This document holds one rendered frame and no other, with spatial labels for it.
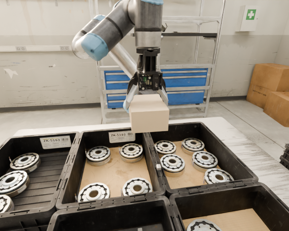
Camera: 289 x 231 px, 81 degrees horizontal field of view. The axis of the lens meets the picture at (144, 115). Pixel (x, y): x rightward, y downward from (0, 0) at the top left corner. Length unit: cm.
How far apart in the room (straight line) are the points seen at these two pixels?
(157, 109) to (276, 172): 78
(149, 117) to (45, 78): 319
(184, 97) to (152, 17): 231
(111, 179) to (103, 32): 51
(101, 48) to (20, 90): 339
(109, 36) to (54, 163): 58
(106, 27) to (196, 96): 240
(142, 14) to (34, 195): 67
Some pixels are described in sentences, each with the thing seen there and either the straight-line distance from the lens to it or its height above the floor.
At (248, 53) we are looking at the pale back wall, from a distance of 417.
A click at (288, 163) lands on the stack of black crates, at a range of 167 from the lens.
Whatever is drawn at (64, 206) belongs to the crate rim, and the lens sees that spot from 54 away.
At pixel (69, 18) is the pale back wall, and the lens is 337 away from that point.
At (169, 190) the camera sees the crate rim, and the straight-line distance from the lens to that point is 54.
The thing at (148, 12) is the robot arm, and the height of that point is 138.
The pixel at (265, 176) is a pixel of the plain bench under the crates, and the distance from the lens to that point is 108.
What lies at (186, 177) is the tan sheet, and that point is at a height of 83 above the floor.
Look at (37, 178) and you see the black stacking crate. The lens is 82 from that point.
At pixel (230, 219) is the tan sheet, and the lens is 65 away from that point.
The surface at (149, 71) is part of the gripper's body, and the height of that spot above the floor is 124.
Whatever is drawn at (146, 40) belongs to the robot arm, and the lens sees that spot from 50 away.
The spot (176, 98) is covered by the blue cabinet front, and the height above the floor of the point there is 43.
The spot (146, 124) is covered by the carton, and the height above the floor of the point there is 107.
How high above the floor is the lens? 133
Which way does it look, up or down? 26 degrees down
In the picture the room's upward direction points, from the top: straight up
